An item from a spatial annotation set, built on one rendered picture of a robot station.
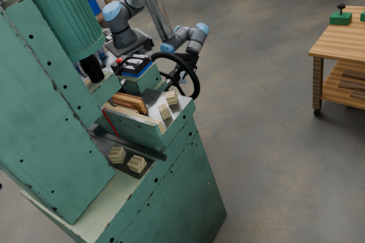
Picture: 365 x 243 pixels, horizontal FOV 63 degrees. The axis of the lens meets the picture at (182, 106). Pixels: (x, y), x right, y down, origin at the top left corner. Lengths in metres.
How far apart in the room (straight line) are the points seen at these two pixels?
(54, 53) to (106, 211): 0.51
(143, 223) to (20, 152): 0.50
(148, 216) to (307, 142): 1.24
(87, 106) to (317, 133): 1.54
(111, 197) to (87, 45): 0.50
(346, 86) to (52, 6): 1.77
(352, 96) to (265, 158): 0.65
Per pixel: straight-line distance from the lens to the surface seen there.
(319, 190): 1.87
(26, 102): 0.84
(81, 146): 0.96
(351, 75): 2.25
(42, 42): 0.89
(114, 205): 1.03
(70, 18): 0.92
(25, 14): 0.87
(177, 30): 1.64
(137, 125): 1.03
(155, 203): 1.15
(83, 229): 1.05
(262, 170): 1.94
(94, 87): 1.06
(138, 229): 1.14
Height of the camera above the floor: 1.58
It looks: 39 degrees down
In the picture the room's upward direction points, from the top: 20 degrees counter-clockwise
